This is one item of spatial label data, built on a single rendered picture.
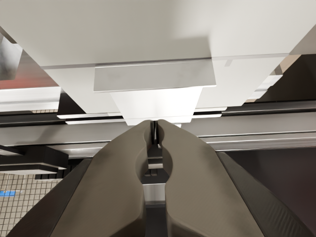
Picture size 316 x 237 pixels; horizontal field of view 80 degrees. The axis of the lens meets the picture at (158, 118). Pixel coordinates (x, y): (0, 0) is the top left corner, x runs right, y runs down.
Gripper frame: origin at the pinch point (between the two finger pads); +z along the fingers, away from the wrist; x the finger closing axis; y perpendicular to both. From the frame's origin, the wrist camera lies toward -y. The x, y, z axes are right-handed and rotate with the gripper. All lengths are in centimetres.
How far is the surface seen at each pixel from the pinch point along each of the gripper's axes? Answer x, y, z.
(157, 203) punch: -0.3, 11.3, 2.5
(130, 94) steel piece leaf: -2.2, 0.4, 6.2
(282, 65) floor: 122, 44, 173
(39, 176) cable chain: -37, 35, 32
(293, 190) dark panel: 46, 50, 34
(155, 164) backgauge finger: -0.9, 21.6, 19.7
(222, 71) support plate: 5.5, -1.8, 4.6
